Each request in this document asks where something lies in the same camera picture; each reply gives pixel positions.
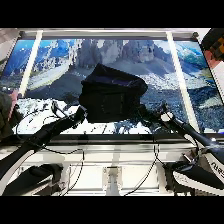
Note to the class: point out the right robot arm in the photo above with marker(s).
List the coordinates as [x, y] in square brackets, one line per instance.
[187, 128]

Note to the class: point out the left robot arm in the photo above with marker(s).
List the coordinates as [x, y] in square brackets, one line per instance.
[39, 135]

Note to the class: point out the pink garment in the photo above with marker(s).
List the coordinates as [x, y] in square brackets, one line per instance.
[14, 98]

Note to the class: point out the dark green garment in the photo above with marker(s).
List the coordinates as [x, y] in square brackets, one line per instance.
[4, 115]

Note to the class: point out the red garment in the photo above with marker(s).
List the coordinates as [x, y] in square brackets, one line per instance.
[216, 63]

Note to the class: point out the black orange checked garment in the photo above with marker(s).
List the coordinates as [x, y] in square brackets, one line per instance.
[215, 41]

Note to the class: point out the silver frame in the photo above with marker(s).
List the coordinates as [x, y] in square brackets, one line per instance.
[113, 180]

